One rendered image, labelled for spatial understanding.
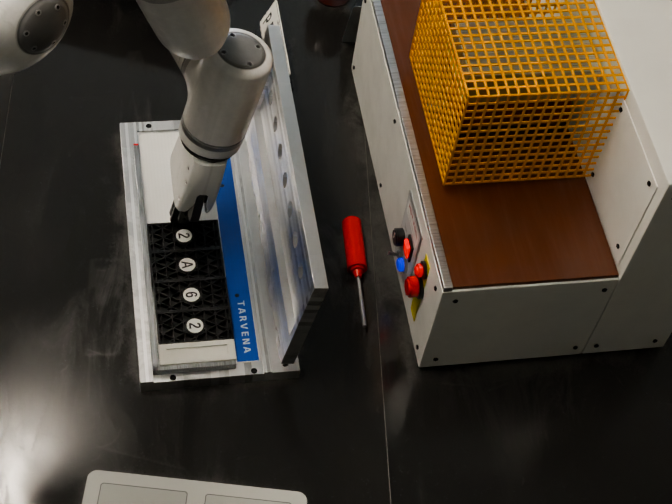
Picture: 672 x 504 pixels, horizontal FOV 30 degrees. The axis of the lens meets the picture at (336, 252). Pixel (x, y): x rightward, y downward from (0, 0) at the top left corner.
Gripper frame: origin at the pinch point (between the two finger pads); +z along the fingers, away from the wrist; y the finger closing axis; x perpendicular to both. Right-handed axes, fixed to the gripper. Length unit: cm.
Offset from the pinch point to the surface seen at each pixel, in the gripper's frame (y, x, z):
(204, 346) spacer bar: 21.2, 1.1, 1.4
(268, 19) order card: -37.6, 16.7, -2.3
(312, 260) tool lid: 21.3, 9.6, -18.9
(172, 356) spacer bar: 22.3, -3.0, 2.3
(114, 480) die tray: 37.9, -10.8, 6.1
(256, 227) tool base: 1.8, 10.4, 0.6
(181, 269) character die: 8.9, -0.7, 1.7
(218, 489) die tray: 40.5, 1.4, 3.5
